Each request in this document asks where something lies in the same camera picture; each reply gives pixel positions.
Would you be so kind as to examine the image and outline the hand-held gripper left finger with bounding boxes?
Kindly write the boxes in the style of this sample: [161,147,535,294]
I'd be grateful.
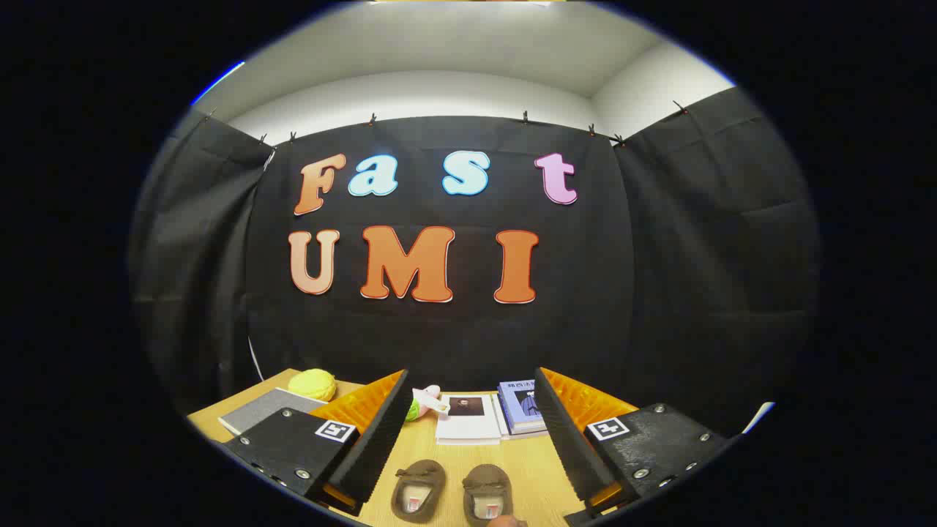
[223,369,415,517]

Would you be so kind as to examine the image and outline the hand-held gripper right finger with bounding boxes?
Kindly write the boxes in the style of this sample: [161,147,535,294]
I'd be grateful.
[534,367,727,517]

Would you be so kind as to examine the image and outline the brown shoe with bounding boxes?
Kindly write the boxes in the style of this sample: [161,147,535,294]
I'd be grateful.
[391,460,447,523]
[462,464,513,527]

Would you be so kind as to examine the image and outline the cream fabric storage box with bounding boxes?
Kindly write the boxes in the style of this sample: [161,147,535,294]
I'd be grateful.
[218,388,328,438]

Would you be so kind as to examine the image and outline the blue book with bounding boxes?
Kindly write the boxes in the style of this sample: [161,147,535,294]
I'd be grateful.
[496,379,548,438]

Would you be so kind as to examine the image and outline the green and pink plush toy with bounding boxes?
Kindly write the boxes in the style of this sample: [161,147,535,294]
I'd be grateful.
[406,385,449,423]

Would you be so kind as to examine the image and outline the yellow round plush toy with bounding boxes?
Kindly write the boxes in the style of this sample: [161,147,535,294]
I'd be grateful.
[288,368,337,402]

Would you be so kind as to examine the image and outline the white book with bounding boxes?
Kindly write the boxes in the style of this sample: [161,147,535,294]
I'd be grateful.
[436,394,506,446]

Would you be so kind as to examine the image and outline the black backdrop cloth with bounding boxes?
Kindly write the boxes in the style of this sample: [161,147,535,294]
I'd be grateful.
[130,86,819,440]

